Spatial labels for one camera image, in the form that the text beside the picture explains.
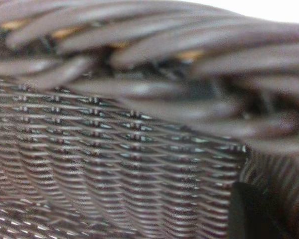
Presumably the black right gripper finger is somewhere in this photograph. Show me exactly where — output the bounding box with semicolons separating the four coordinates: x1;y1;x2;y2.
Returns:
229;181;290;239

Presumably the dark brown woven wicker basket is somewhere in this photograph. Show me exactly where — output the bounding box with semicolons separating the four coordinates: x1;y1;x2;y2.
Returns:
0;0;299;239

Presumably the tan woven wicker basket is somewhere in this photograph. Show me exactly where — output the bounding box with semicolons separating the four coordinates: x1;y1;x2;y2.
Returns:
1;19;205;63

